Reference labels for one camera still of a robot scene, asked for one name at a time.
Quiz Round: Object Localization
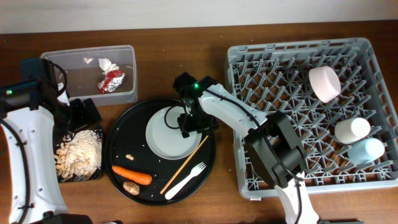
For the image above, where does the wooden chopstick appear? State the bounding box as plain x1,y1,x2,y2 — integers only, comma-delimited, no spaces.
160,135,209,194

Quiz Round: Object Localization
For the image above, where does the red foil snack wrapper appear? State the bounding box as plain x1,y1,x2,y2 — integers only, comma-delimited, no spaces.
98,70,125,93

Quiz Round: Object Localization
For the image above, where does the grey plate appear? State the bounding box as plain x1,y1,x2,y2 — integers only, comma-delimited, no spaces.
146,106,202,160

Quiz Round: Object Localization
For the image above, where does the pile of peanut shells and rice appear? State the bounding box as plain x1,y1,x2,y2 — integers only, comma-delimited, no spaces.
53,129,103,181

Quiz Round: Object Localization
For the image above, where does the white plastic fork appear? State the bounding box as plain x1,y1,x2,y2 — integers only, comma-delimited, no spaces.
165,162,206,200

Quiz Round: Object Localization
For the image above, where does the white tissue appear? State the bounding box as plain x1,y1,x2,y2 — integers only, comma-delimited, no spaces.
98,58,119,75

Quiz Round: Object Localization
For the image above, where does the pink bowl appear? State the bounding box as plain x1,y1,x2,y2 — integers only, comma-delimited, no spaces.
308,66,341,103

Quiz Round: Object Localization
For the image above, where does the white cup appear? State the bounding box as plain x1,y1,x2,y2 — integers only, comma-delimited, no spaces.
335,118,371,144

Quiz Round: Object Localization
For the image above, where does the blue cup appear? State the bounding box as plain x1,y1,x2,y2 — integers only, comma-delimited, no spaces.
348,138,385,165

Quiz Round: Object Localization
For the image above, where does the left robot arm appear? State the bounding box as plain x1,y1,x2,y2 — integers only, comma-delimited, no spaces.
1,58,102,223

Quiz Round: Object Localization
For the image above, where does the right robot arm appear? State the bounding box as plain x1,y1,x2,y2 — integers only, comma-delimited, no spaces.
173,72,320,223

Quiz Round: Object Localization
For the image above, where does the grey dishwasher rack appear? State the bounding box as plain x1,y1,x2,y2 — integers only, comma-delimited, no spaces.
224,38,397,194

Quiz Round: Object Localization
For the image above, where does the black rectangular tray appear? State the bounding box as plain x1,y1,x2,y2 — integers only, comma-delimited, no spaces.
52,127,104,184

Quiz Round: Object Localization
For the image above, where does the clear plastic bin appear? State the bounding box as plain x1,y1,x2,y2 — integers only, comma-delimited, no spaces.
40,45,138,106

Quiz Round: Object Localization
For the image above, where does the stray peanut shell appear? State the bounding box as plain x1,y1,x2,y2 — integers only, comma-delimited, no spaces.
126,154,134,161

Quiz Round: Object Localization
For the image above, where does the black round tray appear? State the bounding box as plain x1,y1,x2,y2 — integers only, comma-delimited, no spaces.
103,98,216,206

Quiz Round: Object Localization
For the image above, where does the orange carrot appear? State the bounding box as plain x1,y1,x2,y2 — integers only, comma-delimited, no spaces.
112,166,152,185

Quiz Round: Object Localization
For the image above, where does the brown walnut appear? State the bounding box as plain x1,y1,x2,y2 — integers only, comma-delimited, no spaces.
123,182,140,195

